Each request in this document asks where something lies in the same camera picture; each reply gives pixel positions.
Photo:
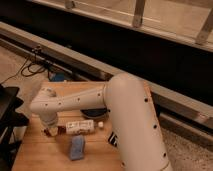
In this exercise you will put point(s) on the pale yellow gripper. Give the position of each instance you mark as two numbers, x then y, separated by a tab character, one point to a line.
52	131

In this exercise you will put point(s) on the white plastic bottle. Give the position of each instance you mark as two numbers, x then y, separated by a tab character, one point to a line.
82	127

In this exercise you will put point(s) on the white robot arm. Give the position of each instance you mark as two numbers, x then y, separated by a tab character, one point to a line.
132	114

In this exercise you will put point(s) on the blue sponge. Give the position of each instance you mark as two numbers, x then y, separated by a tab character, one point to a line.
77	147

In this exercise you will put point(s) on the dark blue bowl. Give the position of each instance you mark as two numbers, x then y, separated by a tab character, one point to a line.
95	113

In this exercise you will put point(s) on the black chair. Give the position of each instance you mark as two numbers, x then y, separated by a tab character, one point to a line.
9	119

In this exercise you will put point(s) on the blue object on floor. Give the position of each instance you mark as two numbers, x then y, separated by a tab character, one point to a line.
57	78

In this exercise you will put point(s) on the black white striped box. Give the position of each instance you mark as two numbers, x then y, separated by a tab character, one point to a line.
112	139

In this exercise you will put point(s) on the metal railing frame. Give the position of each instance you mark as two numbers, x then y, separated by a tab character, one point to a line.
188	22

